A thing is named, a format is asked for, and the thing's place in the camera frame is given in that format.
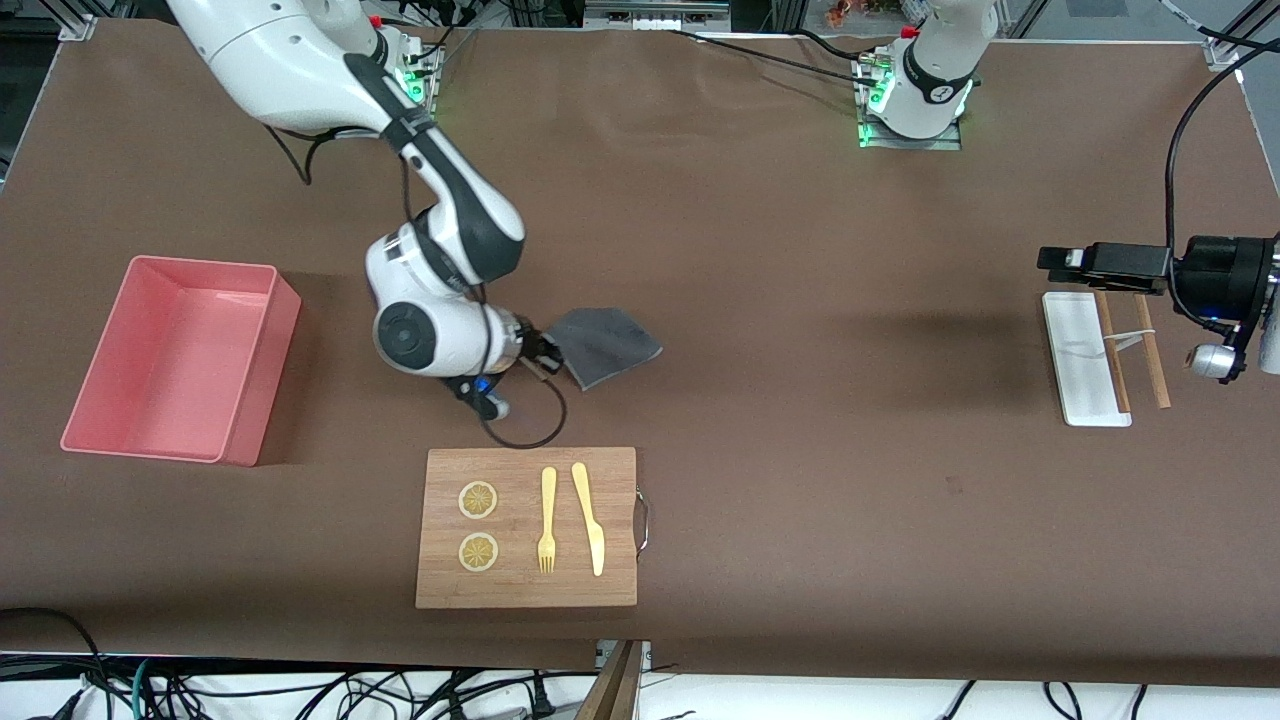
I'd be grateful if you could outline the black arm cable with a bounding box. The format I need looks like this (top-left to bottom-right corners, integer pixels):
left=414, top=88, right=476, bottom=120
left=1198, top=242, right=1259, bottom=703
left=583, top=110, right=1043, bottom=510
left=265, top=125, right=568, bottom=449
left=1165, top=45, right=1280, bottom=326

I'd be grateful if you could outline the brown table cover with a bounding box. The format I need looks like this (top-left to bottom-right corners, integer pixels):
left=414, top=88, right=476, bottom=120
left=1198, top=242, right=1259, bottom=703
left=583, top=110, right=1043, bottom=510
left=0, top=18, right=1280, bottom=691

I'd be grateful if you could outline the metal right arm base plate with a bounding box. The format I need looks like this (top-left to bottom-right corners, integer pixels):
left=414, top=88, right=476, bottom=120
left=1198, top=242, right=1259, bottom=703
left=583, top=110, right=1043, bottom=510
left=395, top=40, right=441, bottom=116

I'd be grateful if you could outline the pink plastic bin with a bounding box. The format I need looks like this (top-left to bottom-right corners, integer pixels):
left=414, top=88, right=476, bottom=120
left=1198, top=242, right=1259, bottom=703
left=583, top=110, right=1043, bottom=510
left=60, top=255, right=303, bottom=468

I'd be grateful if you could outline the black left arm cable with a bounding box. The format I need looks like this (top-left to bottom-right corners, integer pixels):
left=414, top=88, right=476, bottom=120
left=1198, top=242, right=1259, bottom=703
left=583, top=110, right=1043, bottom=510
left=1165, top=45, right=1280, bottom=326

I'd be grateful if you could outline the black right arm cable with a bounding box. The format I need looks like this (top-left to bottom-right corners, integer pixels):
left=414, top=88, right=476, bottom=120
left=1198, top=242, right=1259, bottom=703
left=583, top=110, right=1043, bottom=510
left=265, top=125, right=568, bottom=449

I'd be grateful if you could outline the grey power strip box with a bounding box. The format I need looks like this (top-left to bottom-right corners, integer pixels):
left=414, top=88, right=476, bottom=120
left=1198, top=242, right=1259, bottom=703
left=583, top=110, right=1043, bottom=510
left=583, top=0, right=733, bottom=31

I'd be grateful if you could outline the wooden plank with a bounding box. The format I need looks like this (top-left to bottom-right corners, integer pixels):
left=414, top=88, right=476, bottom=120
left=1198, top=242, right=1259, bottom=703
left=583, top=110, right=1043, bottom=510
left=575, top=640, right=646, bottom=720

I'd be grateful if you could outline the yellow plastic knife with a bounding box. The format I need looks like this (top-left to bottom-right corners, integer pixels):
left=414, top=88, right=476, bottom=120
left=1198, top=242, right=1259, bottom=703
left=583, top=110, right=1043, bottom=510
left=571, top=461, right=606, bottom=578

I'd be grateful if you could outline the black floor cable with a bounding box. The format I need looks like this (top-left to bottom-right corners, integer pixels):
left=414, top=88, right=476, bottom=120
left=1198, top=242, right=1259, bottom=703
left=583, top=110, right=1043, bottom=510
left=0, top=607, right=106, bottom=720

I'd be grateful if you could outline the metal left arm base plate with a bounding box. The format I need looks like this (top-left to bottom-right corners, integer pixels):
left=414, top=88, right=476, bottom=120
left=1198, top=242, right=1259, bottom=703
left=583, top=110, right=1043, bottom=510
left=857, top=55, right=964, bottom=152

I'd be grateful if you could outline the white rectangular tray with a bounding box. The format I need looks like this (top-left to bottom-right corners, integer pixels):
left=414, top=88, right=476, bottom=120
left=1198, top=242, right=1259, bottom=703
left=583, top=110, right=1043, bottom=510
left=1042, top=291, right=1134, bottom=429

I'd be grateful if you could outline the black cable across table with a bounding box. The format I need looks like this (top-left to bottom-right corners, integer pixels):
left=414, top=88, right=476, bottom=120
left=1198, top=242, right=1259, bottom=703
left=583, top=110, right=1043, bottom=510
left=660, top=28, right=886, bottom=89

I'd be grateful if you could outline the yellow plastic fork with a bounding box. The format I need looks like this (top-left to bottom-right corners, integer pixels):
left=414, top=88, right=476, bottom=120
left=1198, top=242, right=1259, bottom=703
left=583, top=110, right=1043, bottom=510
left=537, top=466, right=558, bottom=575

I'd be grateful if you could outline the grey and pink cloth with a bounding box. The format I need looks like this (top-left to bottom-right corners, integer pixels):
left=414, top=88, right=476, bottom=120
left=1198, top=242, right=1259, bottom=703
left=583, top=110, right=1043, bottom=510
left=545, top=307, right=664, bottom=392

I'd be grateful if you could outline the wooden cutting board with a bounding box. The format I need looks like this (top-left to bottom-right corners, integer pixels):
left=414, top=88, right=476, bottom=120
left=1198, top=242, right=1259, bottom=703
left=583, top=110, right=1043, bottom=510
left=415, top=447, right=639, bottom=610

